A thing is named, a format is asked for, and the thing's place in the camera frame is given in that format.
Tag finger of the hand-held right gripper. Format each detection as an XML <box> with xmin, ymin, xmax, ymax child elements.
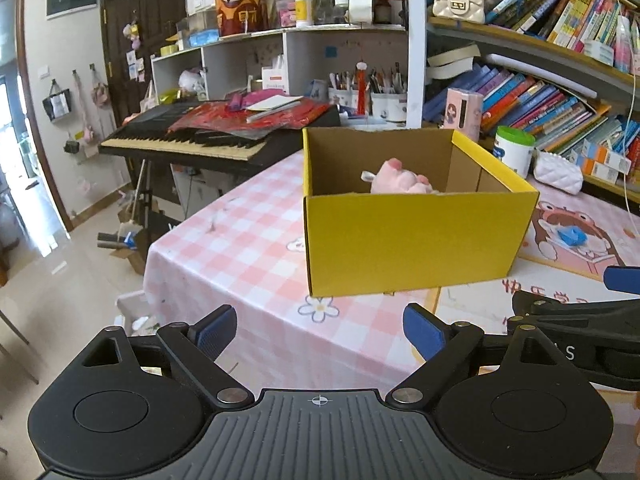
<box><xmin>602</xmin><ymin>266</ymin><xmax>640</xmax><ymax>294</ymax></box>
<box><xmin>507</xmin><ymin>294</ymin><xmax>640</xmax><ymax>334</ymax></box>

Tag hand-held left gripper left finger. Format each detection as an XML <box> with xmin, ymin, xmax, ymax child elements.
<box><xmin>70</xmin><ymin>304</ymin><xmax>254</xmax><ymax>411</ymax></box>

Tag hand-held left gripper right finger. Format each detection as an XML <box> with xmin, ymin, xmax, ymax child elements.
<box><xmin>387</xmin><ymin>303</ymin><xmax>576</xmax><ymax>409</ymax></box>

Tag yellow cardboard box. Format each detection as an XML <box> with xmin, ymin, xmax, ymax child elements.
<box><xmin>301</xmin><ymin>126</ymin><xmax>541</xmax><ymax>298</ymax></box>

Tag pink plush pig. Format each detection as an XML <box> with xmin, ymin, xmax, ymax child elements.
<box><xmin>361</xmin><ymin>157</ymin><xmax>441</xmax><ymax>195</ymax></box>

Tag printed cartoon desk mat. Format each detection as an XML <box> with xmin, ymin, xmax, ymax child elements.
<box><xmin>430</xmin><ymin>180</ymin><xmax>640</xmax><ymax>361</ymax></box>

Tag pink checked tablecloth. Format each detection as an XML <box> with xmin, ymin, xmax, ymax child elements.
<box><xmin>142</xmin><ymin>150</ymin><xmax>640</xmax><ymax>401</ymax></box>

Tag cardboard box on floor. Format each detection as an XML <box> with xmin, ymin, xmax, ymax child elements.
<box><xmin>97</xmin><ymin>225</ymin><xmax>151</xmax><ymax>276</ymax></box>

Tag orange and blue book boxes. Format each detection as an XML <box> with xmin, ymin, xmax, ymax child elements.
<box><xmin>580</xmin><ymin>137</ymin><xmax>633</xmax><ymax>183</ymax></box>

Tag white quilted pouch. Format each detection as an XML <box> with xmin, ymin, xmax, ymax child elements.
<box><xmin>532</xmin><ymin>151</ymin><xmax>585</xmax><ymax>196</ymax></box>

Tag keyboard stand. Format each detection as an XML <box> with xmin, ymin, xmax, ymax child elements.
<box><xmin>127</xmin><ymin>157</ymin><xmax>157</xmax><ymax>241</ymax></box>

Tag white jar with green lid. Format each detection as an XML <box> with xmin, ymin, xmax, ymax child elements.
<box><xmin>492</xmin><ymin>126</ymin><xmax>536</xmax><ymax>179</ymax></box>

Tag row of blue and red books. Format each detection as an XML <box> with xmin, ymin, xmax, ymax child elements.
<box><xmin>422</xmin><ymin>62</ymin><xmax>613</xmax><ymax>153</ymax></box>

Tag black electronic keyboard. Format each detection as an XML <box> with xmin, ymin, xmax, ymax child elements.
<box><xmin>97</xmin><ymin>101</ymin><xmax>343</xmax><ymax>167</ymax></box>

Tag red plastic bags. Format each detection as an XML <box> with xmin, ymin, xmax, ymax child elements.
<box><xmin>167</xmin><ymin>100</ymin><xmax>331</xmax><ymax>137</ymax></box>

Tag white rolled tube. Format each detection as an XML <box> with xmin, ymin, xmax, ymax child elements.
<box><xmin>485</xmin><ymin>52</ymin><xmax>599</xmax><ymax>100</ymax></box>

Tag pink cartoon printed box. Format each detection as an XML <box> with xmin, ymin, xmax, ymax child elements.
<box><xmin>442</xmin><ymin>87</ymin><xmax>485</xmax><ymax>140</ymax></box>

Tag plain white pen holder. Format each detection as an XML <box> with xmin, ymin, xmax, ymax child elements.
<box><xmin>370</xmin><ymin>91</ymin><xmax>407</xmax><ymax>122</ymax></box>

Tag white envelope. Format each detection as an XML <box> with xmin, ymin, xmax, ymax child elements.
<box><xmin>245</xmin><ymin>95</ymin><xmax>302</xmax><ymax>112</ymax></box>

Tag white cartoon pen holder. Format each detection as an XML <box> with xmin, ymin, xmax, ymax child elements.
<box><xmin>327</xmin><ymin>85</ymin><xmax>371</xmax><ymax>112</ymax></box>

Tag red tassel ornament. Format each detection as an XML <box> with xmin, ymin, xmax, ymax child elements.
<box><xmin>354</xmin><ymin>62</ymin><xmax>370</xmax><ymax>116</ymax></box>

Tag white plush toy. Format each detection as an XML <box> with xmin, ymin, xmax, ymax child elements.
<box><xmin>179</xmin><ymin>69</ymin><xmax>206</xmax><ymax>94</ymax></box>

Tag wooden bookshelf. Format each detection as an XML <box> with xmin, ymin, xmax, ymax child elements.
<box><xmin>406</xmin><ymin>0</ymin><xmax>640</xmax><ymax>201</ymax></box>

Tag white paper bag red label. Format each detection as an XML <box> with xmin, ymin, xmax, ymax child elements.
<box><xmin>261</xmin><ymin>55</ymin><xmax>290</xmax><ymax>96</ymax></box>

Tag pink hanging bag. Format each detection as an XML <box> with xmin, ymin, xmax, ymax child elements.
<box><xmin>90</xmin><ymin>67</ymin><xmax>110</xmax><ymax>108</ymax></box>

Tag old thick books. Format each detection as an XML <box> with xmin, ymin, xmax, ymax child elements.
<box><xmin>427</xmin><ymin>44</ymin><xmax>483</xmax><ymax>81</ymax></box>

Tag row of colourful thin books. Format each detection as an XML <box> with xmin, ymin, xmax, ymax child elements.
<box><xmin>480</xmin><ymin>0</ymin><xmax>640</xmax><ymax>68</ymax></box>

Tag black and white hanging bag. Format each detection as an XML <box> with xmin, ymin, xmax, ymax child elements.
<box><xmin>42</xmin><ymin>80</ymin><xmax>72</xmax><ymax>122</ymax></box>

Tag white shelf unit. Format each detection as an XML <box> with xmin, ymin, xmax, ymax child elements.
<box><xmin>150</xmin><ymin>25</ymin><xmax>412</xmax><ymax>117</ymax></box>

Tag blue tissue pack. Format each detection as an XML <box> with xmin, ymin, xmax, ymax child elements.
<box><xmin>189</xmin><ymin>30</ymin><xmax>220</xmax><ymax>50</ymax></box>

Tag dark brown door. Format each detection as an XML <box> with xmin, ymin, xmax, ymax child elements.
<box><xmin>100</xmin><ymin>0</ymin><xmax>188</xmax><ymax>131</ymax></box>

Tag grey electrical panel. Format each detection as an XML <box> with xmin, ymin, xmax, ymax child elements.
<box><xmin>46</xmin><ymin>0</ymin><xmax>98</xmax><ymax>20</ymax></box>

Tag white cable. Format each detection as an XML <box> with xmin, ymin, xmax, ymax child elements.
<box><xmin>602</xmin><ymin>0</ymin><xmax>640</xmax><ymax>236</ymax></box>

